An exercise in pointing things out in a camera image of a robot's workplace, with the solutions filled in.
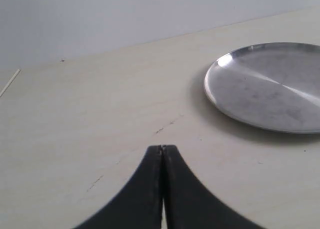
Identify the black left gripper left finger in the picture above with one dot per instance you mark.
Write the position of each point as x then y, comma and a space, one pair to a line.
139, 204

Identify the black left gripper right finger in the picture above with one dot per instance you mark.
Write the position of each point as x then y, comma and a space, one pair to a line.
189, 204

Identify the round steel plate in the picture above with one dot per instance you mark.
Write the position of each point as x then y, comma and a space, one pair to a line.
272, 86

